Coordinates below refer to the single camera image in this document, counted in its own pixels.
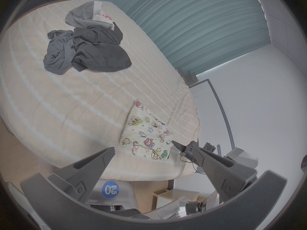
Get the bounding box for pale wooden small cabinet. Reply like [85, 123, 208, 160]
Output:
[153, 189, 201, 211]

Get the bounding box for white printed pyjama top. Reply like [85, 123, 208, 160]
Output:
[119, 99, 173, 160]

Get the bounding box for pile of clothes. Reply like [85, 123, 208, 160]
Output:
[43, 1, 132, 75]

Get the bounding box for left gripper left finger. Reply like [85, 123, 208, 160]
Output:
[49, 147, 116, 204]

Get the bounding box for bed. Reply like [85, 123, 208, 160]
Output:
[0, 0, 236, 182]

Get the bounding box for blue-green curtain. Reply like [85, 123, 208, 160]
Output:
[68, 0, 272, 76]

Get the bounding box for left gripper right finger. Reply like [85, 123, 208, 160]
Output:
[192, 147, 257, 203]

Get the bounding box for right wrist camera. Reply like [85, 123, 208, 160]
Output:
[203, 142, 217, 154]

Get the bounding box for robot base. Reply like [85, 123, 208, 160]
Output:
[84, 179, 221, 223]

